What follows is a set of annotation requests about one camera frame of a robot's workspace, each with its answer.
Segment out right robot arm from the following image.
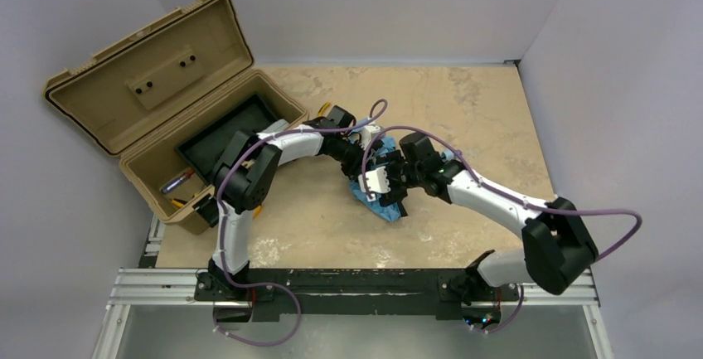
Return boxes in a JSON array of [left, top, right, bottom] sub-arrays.
[[359, 133, 599, 301]]

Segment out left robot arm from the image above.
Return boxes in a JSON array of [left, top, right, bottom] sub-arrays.
[[194, 107, 377, 302]]

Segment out grey box in toolbox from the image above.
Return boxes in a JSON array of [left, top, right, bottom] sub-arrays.
[[263, 119, 290, 133]]

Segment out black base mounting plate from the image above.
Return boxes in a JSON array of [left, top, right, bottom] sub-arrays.
[[194, 269, 519, 324]]

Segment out black toolbox tray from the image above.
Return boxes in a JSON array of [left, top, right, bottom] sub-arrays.
[[175, 91, 280, 182]]

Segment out black toolbox front latch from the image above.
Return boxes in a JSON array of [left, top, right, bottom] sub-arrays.
[[193, 195, 219, 228]]

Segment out yellow tool in toolbox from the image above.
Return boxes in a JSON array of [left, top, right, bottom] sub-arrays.
[[170, 194, 199, 209]]

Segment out tan plastic toolbox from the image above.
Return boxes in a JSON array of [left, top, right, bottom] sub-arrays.
[[44, 0, 308, 235]]

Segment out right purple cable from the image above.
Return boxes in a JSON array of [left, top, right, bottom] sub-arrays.
[[360, 125, 643, 336]]

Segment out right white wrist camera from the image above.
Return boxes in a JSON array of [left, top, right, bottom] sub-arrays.
[[358, 166, 391, 201]]

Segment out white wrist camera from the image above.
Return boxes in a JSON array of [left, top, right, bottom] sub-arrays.
[[358, 166, 391, 201], [351, 124, 381, 149]]

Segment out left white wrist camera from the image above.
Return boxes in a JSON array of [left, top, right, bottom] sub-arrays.
[[351, 124, 381, 149]]

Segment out yellow handled pliers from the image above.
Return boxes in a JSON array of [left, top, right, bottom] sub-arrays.
[[317, 101, 332, 118]]

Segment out aluminium rail frame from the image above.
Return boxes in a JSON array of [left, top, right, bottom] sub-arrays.
[[95, 208, 611, 358]]

